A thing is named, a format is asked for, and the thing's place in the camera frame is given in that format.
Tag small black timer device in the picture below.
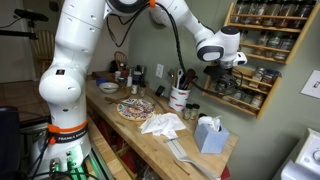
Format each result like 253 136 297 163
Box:
154 85 166 98

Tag dark wooden spoon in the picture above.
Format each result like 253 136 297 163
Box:
184 68 199 90

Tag white wall outlet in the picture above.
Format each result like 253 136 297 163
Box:
155 63 165 79

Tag white red utensil crock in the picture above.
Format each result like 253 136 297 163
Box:
168 85 191 113

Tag metal kitchen utensil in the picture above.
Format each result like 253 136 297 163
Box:
167 69 178 88

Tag blue plastic bowl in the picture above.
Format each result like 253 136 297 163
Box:
95 77 111 87

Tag tall silver shaker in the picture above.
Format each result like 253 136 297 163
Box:
126 68 134 88

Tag white kitchen utensil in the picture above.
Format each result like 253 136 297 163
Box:
175 68 186 90

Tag colourful floral patterned plate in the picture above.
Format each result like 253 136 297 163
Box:
116 98 156 122

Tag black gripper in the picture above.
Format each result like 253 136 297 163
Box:
202 64 240 93

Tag dark pepper bottle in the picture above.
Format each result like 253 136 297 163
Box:
138 83 147 98

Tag aluminium base frame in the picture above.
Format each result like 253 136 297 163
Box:
89 146 115 180

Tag black camera on stand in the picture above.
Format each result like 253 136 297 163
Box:
13 8 50 23

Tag small wooden wall spice rack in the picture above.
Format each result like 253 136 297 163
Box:
202 66 283 121

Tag large wooden wall spice rack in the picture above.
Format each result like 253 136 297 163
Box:
223 2 320 65

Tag green herb spice jar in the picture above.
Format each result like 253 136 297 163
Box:
190 103 201 121

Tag white light switch plate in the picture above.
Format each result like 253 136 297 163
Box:
300 69 320 100

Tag round-backed wooden chair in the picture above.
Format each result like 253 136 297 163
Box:
113 50 129 68

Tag white ceramic bowl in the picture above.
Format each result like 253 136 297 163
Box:
98 82 120 94

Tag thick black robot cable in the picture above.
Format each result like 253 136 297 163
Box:
153 2 245 99

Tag metal ladle wooden handle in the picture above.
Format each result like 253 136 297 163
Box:
104 96 148 113

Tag white stove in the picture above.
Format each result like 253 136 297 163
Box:
273 128 320 180

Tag wooden robot platform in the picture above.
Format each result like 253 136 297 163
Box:
86 116 132 180

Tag white tissue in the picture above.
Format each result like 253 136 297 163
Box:
197 115 223 132

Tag thin black cable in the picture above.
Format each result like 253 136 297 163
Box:
105 1 153 49

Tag grey-blue tissue box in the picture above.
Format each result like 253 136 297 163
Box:
193 123 231 155

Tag crumpled white paper towel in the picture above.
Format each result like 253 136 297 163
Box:
139 112 187 140

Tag small glass spice jar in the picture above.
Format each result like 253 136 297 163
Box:
183 103 193 121

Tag large black box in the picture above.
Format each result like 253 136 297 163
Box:
0 106 21 179

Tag black horizontal bar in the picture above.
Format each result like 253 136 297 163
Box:
0 29 38 40

